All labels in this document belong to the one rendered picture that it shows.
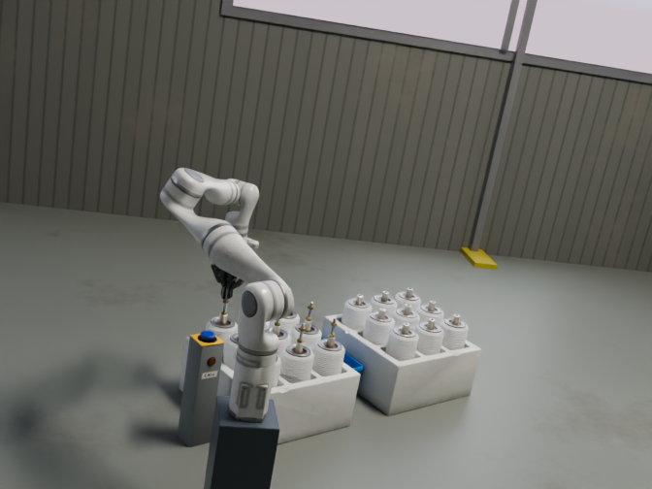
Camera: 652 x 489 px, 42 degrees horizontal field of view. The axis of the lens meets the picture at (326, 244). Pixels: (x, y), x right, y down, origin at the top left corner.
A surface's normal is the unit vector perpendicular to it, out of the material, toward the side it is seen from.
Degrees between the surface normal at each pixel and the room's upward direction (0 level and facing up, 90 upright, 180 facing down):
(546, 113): 90
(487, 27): 90
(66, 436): 0
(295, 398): 90
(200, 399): 90
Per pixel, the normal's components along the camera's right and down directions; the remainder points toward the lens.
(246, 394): 0.17, 0.33
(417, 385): 0.60, 0.34
